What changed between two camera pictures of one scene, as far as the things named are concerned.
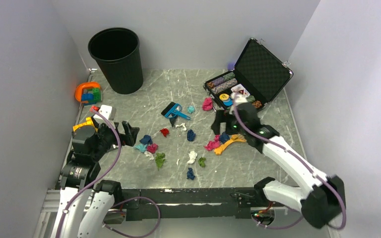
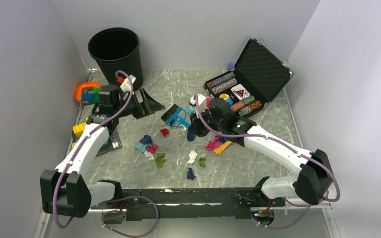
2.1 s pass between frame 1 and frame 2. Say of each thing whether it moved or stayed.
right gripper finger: moved
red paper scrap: stayed
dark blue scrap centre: stayed
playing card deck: stayed
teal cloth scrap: stayed
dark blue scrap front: stayed
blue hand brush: moved
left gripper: moved
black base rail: stayed
